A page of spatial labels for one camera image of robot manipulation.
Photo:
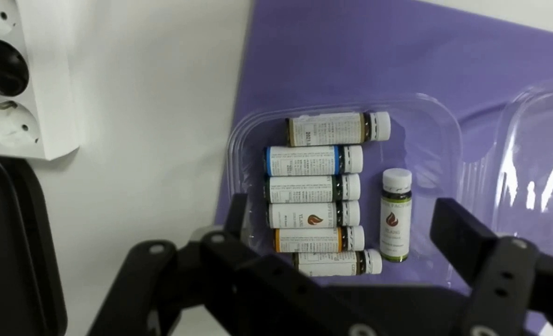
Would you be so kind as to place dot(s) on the white power strip orange switch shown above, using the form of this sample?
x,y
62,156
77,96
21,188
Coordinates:
x,y
40,95

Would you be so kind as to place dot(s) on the purple mat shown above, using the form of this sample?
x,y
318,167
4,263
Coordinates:
x,y
352,50

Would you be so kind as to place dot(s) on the white bottle brown band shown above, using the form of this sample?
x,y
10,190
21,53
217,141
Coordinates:
x,y
333,130

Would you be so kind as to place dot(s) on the clear plastic clamshell container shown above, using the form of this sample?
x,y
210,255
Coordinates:
x,y
438,143

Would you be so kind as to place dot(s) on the white bottle green band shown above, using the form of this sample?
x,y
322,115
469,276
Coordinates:
x,y
395,218
301,190

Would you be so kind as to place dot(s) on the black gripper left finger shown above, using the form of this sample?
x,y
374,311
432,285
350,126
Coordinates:
x,y
165,281

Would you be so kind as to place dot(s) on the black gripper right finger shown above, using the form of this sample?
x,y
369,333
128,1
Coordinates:
x,y
512,281

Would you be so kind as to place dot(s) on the white bottle orange band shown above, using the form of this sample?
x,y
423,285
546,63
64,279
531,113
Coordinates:
x,y
314,240

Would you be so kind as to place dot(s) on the white bottle blue band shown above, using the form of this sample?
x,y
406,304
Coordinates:
x,y
301,162

